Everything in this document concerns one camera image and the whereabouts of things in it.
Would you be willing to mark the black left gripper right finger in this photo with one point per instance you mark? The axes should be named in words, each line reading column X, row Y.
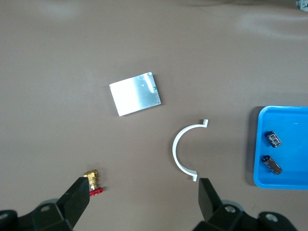
column 209, row 199

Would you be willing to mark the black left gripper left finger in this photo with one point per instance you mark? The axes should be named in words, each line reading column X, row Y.
column 72, row 202

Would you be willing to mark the dark brown capacitor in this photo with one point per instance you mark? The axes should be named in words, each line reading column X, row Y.
column 272, row 165

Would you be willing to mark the black capacitor with white print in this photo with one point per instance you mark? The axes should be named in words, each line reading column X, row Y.
column 273, row 139

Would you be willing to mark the blue plastic tray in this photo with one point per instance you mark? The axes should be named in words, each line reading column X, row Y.
column 293, row 149

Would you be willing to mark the silver metal plate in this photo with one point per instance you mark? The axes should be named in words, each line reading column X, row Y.
column 134, row 95

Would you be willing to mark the silver metal bracket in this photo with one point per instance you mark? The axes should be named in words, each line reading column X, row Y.
column 302, row 4

